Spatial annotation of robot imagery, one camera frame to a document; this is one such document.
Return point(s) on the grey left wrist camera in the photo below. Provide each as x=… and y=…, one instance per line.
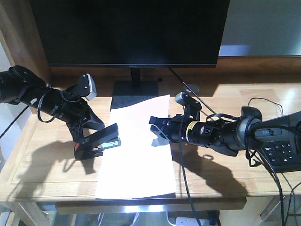
x=86, y=87

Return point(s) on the white paper sheet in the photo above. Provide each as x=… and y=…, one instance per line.
x=142, y=165

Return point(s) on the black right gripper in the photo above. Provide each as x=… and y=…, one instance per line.
x=206, y=134

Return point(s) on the black orange stapler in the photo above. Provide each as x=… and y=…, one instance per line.
x=93, y=145

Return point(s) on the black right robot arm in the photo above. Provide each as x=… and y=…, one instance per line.
x=227, y=134

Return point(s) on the white power strip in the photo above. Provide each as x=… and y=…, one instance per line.
x=186, y=218

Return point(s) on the black computer monitor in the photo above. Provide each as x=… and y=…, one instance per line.
x=131, y=34

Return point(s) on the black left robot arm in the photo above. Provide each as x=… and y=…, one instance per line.
x=20, y=85

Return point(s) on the black keyboard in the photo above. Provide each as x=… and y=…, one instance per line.
x=283, y=156

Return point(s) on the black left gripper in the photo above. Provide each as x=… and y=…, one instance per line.
x=54, y=103

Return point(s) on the wooden desk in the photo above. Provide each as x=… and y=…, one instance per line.
x=42, y=167

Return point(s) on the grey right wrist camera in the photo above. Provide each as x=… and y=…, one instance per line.
x=187, y=101

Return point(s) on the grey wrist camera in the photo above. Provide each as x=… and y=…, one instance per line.
x=86, y=87
x=187, y=101

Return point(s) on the black computer mouse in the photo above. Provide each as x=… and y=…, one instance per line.
x=251, y=112

